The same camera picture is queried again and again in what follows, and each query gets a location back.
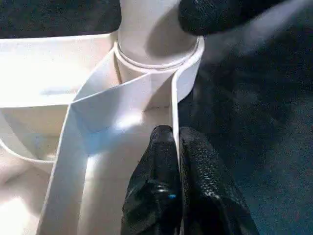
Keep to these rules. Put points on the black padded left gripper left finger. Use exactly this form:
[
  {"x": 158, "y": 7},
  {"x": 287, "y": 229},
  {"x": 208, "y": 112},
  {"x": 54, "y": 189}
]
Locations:
[{"x": 154, "y": 191}]

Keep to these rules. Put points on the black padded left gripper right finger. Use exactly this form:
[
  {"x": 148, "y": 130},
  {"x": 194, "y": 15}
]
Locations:
[{"x": 210, "y": 195}]

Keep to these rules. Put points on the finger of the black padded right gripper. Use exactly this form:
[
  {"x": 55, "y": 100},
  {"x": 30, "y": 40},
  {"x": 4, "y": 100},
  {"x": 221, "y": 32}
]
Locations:
[{"x": 207, "y": 14}]

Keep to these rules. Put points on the white plastic table leg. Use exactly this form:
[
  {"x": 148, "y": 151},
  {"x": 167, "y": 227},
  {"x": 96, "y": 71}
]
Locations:
[{"x": 137, "y": 24}]

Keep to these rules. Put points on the white plastic table top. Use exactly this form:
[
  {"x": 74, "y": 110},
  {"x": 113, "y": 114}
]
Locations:
[{"x": 73, "y": 122}]

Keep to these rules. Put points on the black padded mat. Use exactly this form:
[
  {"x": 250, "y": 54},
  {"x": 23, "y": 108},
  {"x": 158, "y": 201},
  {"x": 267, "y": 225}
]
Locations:
[{"x": 256, "y": 122}]

